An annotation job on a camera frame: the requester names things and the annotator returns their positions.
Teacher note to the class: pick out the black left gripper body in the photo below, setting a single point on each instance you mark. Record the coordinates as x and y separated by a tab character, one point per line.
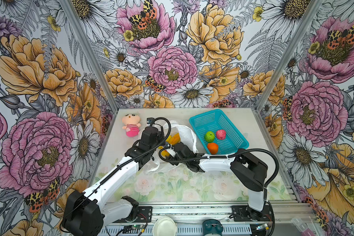
160	139

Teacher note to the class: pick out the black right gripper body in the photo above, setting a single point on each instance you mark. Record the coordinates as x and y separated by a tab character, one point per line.
176	158

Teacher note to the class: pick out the yellow banana fruit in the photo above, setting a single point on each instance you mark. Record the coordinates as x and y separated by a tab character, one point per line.
172	140

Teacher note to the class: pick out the orange fruit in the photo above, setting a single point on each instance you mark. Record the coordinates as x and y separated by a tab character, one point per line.
213	148

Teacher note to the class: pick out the green fruit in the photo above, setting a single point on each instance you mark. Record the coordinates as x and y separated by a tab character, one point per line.
209	137

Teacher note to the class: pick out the pink red round fruit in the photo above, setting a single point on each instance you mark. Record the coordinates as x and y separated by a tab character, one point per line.
221	134

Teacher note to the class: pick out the teal plastic mesh basket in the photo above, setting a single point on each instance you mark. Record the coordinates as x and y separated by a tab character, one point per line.
216	120

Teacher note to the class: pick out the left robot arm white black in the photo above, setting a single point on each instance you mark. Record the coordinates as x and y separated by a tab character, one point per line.
87	212

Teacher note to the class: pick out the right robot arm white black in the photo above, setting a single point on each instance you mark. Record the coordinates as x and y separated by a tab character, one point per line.
249	170

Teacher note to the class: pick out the pink plush doll toy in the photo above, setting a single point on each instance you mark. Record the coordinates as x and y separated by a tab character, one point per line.
131	124

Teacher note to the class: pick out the white round cup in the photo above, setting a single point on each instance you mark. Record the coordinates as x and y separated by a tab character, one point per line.
164	226

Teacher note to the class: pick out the dark teal round container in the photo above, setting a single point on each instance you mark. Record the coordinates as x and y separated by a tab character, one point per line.
212	227

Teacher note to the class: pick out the pink object bottom right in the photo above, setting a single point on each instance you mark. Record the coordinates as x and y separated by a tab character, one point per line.
302	227

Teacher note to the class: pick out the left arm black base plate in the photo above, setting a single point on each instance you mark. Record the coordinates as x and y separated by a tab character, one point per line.
140	214

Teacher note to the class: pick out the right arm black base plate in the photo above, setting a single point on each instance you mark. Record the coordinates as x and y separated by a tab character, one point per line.
244	213

